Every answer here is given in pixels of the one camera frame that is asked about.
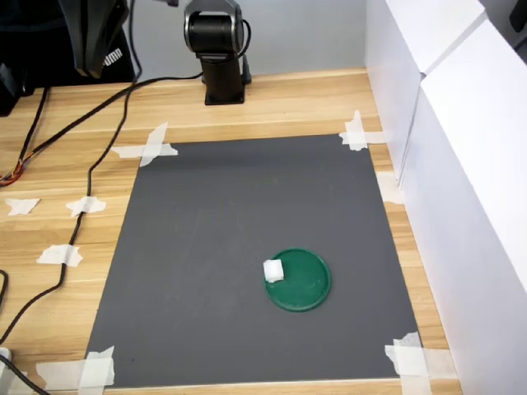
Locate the dark chair part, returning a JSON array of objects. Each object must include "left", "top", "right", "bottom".
[{"left": 508, "top": 0, "right": 527, "bottom": 35}]

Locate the white tape strip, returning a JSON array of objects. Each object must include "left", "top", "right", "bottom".
[{"left": 375, "top": 171, "right": 407, "bottom": 206}]

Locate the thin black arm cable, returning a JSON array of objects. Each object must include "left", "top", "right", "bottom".
[{"left": 240, "top": 18, "right": 253, "bottom": 57}]

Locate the black device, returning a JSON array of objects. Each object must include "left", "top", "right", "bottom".
[{"left": 0, "top": 61, "right": 32, "bottom": 117}]

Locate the white tape cross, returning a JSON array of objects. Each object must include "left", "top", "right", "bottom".
[
  {"left": 385, "top": 332, "right": 459, "bottom": 395},
  {"left": 110, "top": 122, "right": 180, "bottom": 168},
  {"left": 35, "top": 346, "right": 116, "bottom": 392},
  {"left": 338, "top": 109, "right": 393, "bottom": 152}
]

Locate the thick black camera cable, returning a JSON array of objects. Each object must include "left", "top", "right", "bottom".
[{"left": 0, "top": 0, "right": 143, "bottom": 345}]

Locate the round green lid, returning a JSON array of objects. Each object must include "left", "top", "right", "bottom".
[{"left": 263, "top": 247, "right": 332, "bottom": 313}]

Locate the small white tape piece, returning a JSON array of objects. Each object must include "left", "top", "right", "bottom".
[{"left": 4, "top": 197, "right": 41, "bottom": 217}]

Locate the white tape piece over cable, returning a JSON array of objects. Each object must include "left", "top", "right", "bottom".
[
  {"left": 35, "top": 244, "right": 83, "bottom": 267},
  {"left": 65, "top": 196, "right": 107, "bottom": 218}
]

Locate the small white plastic terminal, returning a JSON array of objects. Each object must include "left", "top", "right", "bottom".
[{"left": 262, "top": 258, "right": 286, "bottom": 283}]

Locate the dark grey mat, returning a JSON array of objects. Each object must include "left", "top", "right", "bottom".
[{"left": 84, "top": 133, "right": 425, "bottom": 388}]

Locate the black bag with white lettering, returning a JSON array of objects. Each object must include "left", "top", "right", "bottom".
[{"left": 0, "top": 0, "right": 138, "bottom": 90}]

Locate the black cable with coloured wires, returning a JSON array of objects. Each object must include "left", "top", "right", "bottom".
[{"left": 0, "top": 72, "right": 205, "bottom": 187}]

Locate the white partition board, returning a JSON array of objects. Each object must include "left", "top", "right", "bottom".
[
  {"left": 397, "top": 16, "right": 527, "bottom": 395},
  {"left": 364, "top": 0, "right": 487, "bottom": 186}
]

